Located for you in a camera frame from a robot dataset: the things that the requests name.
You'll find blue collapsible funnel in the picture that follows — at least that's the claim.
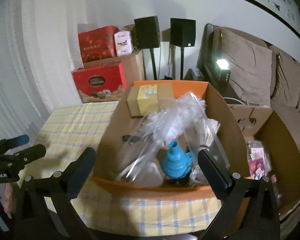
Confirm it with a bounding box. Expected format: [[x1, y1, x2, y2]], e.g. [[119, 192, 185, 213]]
[[161, 141, 194, 179]]

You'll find black clip tool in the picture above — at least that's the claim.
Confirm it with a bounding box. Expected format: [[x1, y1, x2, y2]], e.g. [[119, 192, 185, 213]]
[[122, 135, 141, 143]]

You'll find clear plastic sheet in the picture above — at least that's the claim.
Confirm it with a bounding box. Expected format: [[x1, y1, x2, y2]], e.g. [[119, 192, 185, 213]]
[[115, 92, 230, 186]]

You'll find white earphone case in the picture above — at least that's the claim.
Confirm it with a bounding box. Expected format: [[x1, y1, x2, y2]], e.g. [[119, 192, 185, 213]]
[[133, 159, 165, 187]]

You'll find yellow tan small box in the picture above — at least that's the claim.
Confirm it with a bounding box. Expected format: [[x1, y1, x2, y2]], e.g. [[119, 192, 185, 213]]
[[126, 83, 175, 118]]

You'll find white feather shuttlecock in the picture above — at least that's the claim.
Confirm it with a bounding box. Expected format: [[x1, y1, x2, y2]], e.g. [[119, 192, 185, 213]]
[[195, 119, 221, 149]]

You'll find white fluffy duster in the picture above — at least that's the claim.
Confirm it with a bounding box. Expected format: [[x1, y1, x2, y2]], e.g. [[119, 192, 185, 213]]
[[141, 94, 216, 150]]

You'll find person's left hand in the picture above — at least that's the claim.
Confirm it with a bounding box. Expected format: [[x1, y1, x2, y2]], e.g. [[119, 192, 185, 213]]
[[3, 183, 13, 214]]

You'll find yellow plaid tablecloth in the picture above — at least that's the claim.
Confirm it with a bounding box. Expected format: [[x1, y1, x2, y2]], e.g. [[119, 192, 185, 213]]
[[20, 102, 221, 237]]

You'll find open brown cardboard box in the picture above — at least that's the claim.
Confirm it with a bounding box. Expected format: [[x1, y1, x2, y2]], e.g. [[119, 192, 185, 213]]
[[226, 105, 300, 219]]

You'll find orange cardboard box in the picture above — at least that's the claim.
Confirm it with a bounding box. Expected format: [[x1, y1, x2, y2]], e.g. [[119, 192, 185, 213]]
[[92, 80, 249, 200]]

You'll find red collection gift bag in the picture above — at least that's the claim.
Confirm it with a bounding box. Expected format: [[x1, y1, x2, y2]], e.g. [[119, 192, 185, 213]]
[[72, 61, 127, 103]]

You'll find white curtain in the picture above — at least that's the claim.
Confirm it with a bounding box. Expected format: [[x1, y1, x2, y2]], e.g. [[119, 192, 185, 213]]
[[0, 0, 84, 139]]

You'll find bright led lamp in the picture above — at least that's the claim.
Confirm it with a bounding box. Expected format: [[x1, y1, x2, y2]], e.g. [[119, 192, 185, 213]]
[[214, 59, 231, 83]]

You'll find brown sofa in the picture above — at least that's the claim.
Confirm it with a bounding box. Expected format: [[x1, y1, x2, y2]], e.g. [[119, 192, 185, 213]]
[[197, 24, 300, 149]]

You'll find red gift bag top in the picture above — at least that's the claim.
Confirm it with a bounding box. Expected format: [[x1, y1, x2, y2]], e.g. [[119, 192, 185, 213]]
[[78, 25, 119, 63]]

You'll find large brown cardboard box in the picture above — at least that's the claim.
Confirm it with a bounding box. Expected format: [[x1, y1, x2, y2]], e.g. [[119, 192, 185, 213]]
[[83, 50, 145, 87]]

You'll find pink tissue pack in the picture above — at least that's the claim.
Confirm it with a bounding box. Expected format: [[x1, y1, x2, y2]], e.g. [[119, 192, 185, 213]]
[[114, 30, 133, 56]]

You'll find right black speaker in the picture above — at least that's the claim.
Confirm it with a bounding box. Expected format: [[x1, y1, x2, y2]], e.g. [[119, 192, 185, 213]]
[[170, 18, 196, 48]]

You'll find black speaker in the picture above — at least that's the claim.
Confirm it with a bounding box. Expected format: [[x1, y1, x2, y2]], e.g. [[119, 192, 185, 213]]
[[134, 16, 160, 49], [170, 18, 196, 48]]

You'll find left black speaker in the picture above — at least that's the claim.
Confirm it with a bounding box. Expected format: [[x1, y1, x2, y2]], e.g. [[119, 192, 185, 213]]
[[134, 16, 160, 49]]

